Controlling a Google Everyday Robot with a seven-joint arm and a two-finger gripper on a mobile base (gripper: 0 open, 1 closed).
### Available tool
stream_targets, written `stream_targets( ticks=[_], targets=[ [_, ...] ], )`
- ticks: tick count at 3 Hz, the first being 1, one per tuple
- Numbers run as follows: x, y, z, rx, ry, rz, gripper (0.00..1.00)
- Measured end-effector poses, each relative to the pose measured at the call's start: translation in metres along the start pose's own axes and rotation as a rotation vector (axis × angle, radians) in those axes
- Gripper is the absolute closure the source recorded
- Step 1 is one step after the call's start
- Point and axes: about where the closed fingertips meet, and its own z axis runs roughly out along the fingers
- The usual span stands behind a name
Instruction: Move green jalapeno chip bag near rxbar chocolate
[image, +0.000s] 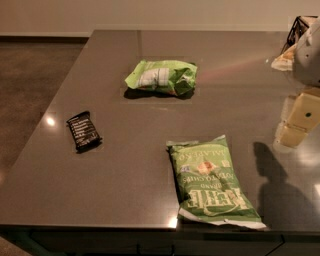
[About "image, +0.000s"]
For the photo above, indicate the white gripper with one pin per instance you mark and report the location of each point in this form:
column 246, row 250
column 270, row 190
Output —
column 308, row 60

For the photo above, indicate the green Kettle jalapeno chip bag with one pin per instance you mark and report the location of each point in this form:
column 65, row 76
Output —
column 207, row 187

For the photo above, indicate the light green chip bag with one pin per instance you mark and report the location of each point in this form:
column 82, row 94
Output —
column 172, row 77

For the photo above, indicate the black rxbar chocolate bar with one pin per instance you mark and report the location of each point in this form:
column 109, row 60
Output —
column 83, row 131

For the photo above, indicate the pale snack packet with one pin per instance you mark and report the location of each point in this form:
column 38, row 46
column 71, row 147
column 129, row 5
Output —
column 284, row 62

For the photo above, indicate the black wire basket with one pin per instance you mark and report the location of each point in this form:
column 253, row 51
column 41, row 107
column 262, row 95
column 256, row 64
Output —
column 299, row 27

